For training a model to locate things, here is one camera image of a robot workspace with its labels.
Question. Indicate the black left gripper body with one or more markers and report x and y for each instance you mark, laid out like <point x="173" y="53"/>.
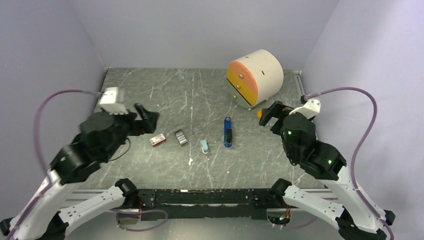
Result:
<point x="125" y="125"/>

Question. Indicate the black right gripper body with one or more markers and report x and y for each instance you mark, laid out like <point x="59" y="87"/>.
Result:
<point x="277" y="126"/>

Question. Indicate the red white staple box sleeve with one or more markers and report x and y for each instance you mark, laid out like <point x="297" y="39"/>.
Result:
<point x="157" y="140"/>

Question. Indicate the light blue white stapler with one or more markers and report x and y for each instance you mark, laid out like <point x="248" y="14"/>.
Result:
<point x="204" y="146"/>

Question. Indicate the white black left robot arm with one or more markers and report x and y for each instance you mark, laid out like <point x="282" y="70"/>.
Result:
<point x="44" y="218"/>

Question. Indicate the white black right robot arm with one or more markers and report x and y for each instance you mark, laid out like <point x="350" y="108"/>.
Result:
<point x="355" y="216"/>

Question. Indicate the yellow eraser block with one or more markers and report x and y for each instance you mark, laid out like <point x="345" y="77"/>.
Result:
<point x="259" y="114"/>

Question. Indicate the cream round drawer cabinet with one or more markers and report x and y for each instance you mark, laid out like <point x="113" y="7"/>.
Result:
<point x="254" y="78"/>

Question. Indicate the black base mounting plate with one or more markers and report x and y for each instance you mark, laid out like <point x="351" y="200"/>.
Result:
<point x="253" y="203"/>

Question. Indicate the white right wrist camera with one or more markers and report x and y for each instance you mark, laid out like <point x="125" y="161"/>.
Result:
<point x="310" y="107"/>

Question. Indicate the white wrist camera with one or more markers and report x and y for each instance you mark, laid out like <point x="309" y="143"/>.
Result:
<point x="310" y="107"/>
<point x="112" y="101"/>

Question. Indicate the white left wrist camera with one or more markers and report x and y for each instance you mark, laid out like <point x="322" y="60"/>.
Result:
<point x="112" y="101"/>

